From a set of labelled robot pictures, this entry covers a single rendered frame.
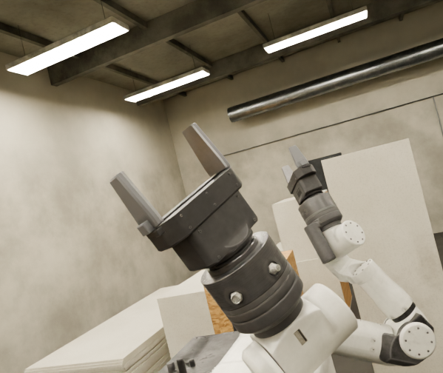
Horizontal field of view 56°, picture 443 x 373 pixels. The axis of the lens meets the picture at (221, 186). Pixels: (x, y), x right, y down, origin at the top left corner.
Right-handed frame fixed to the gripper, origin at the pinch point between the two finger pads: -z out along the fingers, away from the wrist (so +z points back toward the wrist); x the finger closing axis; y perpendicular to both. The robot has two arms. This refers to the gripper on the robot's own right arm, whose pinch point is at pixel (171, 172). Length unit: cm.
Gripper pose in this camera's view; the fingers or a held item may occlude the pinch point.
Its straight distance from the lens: 43.1
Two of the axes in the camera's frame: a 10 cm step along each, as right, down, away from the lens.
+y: 5.6, -2.9, -7.7
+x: 5.9, -5.2, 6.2
